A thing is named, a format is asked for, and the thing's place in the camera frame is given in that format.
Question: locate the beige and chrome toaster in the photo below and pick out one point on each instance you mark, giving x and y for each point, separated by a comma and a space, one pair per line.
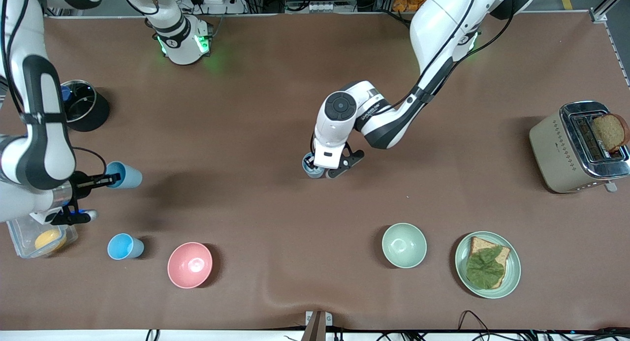
551, 154

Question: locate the pink bowl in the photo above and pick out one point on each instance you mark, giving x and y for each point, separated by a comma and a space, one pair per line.
189, 265

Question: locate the green lettuce leaf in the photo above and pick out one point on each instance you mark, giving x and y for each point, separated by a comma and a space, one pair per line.
485, 268

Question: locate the aluminium frame profile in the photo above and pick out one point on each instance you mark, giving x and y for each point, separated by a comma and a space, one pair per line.
608, 4

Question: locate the pale green round plate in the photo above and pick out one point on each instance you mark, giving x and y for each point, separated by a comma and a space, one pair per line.
513, 274

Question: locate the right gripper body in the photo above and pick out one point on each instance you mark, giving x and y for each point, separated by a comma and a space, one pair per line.
78, 182

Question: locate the brown bread slice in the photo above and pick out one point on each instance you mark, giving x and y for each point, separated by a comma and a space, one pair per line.
503, 256

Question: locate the metal table edge clamp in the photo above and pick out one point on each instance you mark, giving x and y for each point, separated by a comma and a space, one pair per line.
317, 326

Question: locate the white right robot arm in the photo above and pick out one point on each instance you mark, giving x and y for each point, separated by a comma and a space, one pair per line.
44, 134

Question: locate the yellow orange round food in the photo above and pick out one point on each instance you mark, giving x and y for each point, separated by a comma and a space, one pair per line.
49, 240

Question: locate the black pot with glass lid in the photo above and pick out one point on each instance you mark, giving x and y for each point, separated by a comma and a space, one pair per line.
91, 109

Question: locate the pale green bowl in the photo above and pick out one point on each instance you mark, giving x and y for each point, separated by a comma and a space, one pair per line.
404, 245

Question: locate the brown table mat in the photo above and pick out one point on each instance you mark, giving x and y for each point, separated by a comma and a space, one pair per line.
246, 134

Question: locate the clear plastic food container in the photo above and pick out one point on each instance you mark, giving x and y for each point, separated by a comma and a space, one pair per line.
22, 235

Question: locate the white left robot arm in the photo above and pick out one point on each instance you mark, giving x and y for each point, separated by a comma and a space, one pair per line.
443, 31

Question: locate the white power strip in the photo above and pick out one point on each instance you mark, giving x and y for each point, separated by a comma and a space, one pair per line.
216, 1

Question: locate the toasted bread slice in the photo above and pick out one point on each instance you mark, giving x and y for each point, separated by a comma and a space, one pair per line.
610, 132

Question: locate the grey toaster lever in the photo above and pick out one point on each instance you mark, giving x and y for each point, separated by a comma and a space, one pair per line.
611, 186

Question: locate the blue plastic cup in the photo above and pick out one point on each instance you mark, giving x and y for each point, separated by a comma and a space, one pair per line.
310, 170
129, 176
123, 246

